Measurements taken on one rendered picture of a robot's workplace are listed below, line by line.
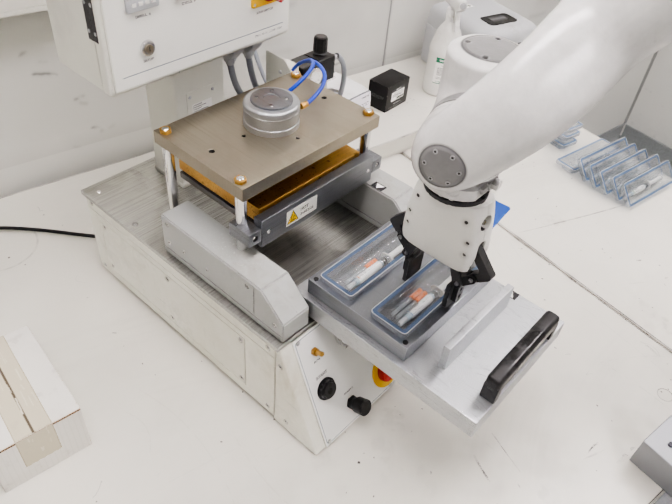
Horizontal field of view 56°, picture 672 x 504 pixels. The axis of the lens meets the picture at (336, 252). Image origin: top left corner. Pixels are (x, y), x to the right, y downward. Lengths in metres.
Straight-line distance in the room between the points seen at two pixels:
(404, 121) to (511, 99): 1.03
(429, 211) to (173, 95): 0.45
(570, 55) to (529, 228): 0.86
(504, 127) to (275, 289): 0.39
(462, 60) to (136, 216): 0.61
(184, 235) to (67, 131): 0.59
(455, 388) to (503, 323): 0.13
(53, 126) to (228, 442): 0.77
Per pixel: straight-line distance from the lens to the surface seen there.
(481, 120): 0.57
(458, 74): 0.64
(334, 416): 0.96
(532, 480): 1.02
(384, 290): 0.84
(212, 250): 0.87
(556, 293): 1.28
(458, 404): 0.78
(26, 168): 1.46
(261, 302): 0.83
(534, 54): 0.57
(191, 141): 0.88
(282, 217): 0.86
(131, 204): 1.08
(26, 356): 1.01
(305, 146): 0.87
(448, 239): 0.75
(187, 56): 0.96
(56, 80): 1.39
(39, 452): 0.96
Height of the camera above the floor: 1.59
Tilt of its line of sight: 42 degrees down
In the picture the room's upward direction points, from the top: 6 degrees clockwise
